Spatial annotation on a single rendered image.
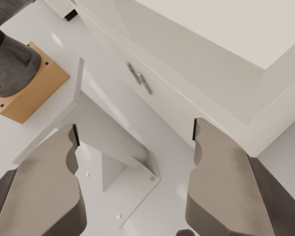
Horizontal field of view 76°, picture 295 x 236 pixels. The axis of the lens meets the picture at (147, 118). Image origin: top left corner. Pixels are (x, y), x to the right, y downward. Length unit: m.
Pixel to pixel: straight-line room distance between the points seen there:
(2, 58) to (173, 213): 1.01
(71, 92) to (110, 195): 0.88
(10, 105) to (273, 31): 0.53
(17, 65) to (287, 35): 0.51
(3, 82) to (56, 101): 0.12
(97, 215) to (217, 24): 1.24
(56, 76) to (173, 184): 0.88
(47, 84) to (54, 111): 0.07
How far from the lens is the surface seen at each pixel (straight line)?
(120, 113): 1.46
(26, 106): 0.57
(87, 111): 0.68
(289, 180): 1.21
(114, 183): 1.29
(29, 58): 0.57
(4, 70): 0.54
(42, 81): 0.55
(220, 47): 0.26
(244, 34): 0.27
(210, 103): 0.40
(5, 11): 0.51
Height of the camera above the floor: 1.15
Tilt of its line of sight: 58 degrees down
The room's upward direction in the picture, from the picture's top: 37 degrees counter-clockwise
